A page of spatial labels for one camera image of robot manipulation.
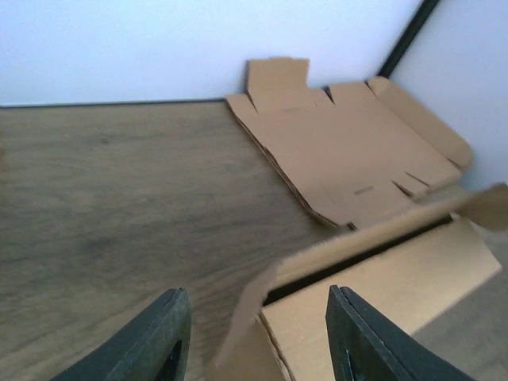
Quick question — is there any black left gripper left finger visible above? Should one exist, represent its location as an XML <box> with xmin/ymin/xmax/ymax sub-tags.
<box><xmin>53</xmin><ymin>288</ymin><xmax>191</xmax><ymax>380</ymax></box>

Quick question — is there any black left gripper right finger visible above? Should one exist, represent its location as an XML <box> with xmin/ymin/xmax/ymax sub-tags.
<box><xmin>326</xmin><ymin>286</ymin><xmax>471</xmax><ymax>381</ymax></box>

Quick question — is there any cardboard box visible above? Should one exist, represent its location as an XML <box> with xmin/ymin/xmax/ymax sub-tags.
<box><xmin>206</xmin><ymin>184</ymin><xmax>507</xmax><ymax>380</ymax></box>

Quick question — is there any black right frame post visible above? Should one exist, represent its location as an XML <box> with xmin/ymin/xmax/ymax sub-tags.
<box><xmin>377</xmin><ymin>0</ymin><xmax>441</xmax><ymax>78</ymax></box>

